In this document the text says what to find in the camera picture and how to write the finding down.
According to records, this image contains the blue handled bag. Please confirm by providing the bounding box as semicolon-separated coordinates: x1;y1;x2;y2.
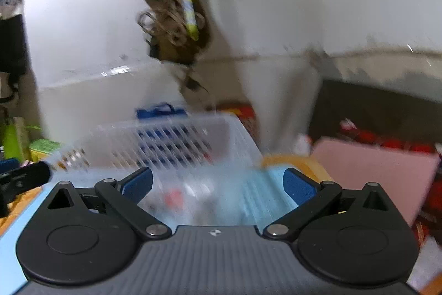
136;103;188;120

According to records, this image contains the white plastic basket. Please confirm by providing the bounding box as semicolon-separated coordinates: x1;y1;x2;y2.
52;114;268;228

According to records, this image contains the orange-yellow cloth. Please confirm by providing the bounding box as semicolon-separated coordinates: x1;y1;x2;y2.
260;153;334;187

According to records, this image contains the red box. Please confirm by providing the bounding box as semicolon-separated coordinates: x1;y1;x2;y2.
218;104;259;143

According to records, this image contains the green bottle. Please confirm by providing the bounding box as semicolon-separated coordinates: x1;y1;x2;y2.
0;117;25;162

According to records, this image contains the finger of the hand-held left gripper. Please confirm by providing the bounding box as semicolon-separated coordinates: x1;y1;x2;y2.
0;158;53;194

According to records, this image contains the pink board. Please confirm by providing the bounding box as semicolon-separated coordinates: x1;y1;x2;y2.
310;137;441;227

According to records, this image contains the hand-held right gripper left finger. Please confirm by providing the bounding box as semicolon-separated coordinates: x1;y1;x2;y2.
45;167;172;241

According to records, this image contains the brown hanging bundle with rings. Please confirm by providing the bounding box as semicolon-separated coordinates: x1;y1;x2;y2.
137;0;212;66

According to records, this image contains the light blue mat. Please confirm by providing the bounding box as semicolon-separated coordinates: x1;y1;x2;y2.
0;186;52;295

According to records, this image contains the black hanging garment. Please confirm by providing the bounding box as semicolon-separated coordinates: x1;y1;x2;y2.
0;14;32;83

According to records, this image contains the green box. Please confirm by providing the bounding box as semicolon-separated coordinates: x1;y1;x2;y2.
28;139;62;162

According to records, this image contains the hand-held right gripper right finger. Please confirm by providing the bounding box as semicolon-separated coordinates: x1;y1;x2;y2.
263;167;393;242

